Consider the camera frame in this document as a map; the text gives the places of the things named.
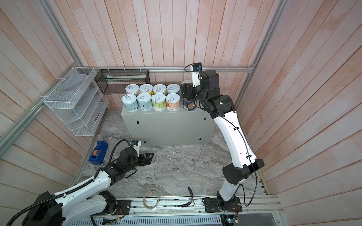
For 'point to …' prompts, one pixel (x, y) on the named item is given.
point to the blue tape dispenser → (97, 156)
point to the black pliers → (193, 199)
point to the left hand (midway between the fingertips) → (148, 157)
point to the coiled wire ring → (152, 208)
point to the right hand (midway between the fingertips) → (187, 84)
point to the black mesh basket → (114, 81)
